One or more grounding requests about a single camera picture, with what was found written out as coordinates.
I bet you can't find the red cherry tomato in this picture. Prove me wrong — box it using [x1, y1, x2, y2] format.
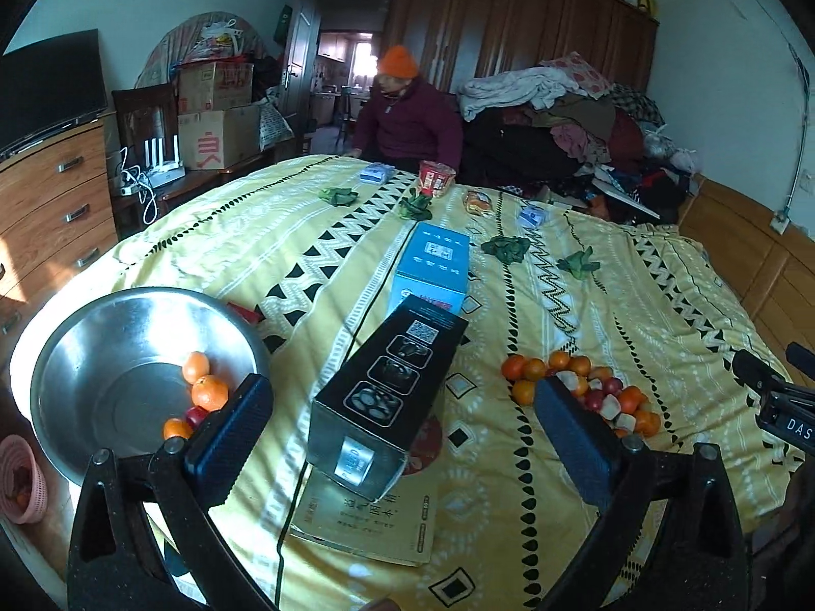
[185, 405, 208, 429]

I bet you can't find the white sugarcane piece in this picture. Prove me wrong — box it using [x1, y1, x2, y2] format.
[600, 395, 621, 422]

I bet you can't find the large orange tangerine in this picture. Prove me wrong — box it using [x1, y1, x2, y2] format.
[191, 375, 229, 412]

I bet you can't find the orange kumquat fruit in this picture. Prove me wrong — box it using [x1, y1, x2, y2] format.
[181, 352, 210, 385]

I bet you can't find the pink plastic basket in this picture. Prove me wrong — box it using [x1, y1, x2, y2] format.
[0, 434, 48, 525]

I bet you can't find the steel mixing bowl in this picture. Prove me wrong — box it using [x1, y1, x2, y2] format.
[31, 287, 269, 486]

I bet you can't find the yellow patterned bed sheet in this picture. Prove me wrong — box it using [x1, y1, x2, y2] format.
[10, 156, 801, 609]

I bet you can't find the flat yellow gift box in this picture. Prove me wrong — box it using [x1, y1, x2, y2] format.
[288, 418, 445, 567]

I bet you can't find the black product box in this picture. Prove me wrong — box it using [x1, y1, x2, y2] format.
[307, 295, 467, 502]

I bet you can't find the wooden headboard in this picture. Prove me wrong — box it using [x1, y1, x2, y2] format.
[678, 177, 813, 387]

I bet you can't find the wooden chest of drawers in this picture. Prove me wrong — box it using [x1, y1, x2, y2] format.
[2, 120, 116, 312]

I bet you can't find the white wifi router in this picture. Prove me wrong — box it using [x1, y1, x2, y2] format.
[138, 135, 185, 190]

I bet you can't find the blue green food box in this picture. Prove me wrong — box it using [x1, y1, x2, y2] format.
[387, 222, 470, 315]

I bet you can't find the cardboard box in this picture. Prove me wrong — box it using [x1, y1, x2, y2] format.
[178, 103, 260, 171]

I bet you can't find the pile of clothes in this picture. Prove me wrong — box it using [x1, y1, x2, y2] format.
[457, 51, 695, 225]

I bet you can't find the green leafy vegetable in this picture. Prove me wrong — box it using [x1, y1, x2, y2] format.
[398, 189, 432, 222]

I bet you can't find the red snack packet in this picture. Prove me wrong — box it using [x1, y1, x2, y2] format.
[419, 160, 456, 199]

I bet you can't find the black television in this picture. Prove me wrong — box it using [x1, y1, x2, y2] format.
[0, 29, 108, 159]

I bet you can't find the seated person in maroon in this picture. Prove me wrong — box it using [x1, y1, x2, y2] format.
[348, 46, 463, 174]

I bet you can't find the dark wooden wardrobe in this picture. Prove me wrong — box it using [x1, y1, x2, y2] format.
[383, 0, 658, 93]

